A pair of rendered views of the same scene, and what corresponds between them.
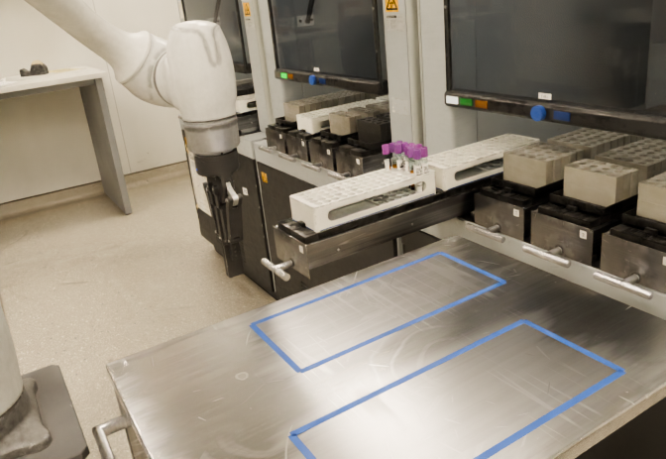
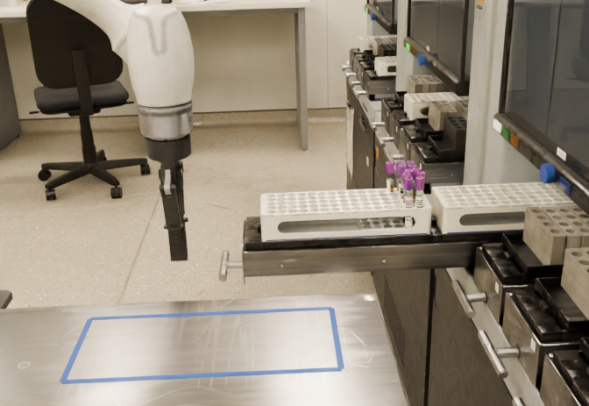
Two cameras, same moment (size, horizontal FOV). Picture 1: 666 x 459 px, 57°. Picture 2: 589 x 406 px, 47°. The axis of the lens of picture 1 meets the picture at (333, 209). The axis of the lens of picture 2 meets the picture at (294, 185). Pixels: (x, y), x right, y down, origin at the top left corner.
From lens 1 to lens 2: 55 cm
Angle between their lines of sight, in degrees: 26
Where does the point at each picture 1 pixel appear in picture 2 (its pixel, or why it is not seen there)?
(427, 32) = (499, 35)
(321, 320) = (140, 338)
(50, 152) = (255, 71)
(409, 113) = (479, 126)
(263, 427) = not seen: outside the picture
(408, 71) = (483, 77)
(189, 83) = (134, 67)
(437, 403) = not seen: outside the picture
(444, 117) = (499, 142)
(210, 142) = (151, 127)
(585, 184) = (577, 281)
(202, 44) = (147, 32)
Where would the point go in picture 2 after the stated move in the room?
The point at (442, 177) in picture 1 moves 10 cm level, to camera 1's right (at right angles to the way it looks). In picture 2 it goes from (443, 217) to (500, 227)
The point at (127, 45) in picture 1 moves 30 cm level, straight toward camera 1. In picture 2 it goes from (116, 17) to (18, 48)
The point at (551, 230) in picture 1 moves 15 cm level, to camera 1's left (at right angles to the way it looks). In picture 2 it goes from (514, 324) to (415, 302)
